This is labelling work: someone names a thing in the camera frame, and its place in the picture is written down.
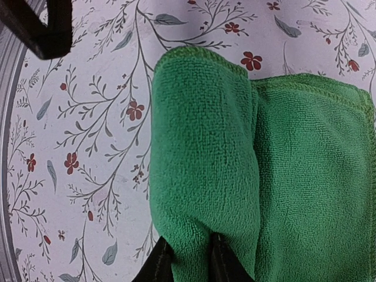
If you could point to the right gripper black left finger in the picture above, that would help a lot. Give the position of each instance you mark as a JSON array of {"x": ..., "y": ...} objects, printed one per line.
[{"x": 158, "y": 265}]

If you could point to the green microfibre towel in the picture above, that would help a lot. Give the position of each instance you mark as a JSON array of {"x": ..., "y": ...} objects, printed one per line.
[{"x": 283, "y": 168}]

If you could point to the front aluminium rail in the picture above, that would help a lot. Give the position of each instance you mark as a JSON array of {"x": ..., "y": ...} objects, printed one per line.
[{"x": 12, "y": 54}]

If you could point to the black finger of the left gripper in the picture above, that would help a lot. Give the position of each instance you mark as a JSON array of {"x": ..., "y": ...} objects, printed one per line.
[{"x": 50, "y": 41}]

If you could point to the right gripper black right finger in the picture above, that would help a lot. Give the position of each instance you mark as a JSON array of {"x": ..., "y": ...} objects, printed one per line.
[{"x": 224, "y": 264}]

